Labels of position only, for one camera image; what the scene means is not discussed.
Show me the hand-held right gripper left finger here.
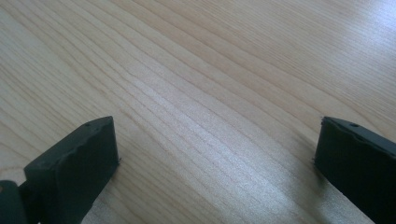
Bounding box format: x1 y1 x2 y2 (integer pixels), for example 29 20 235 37
23 116 121 224

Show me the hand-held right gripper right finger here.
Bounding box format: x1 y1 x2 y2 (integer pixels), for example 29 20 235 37
314 116 396 224

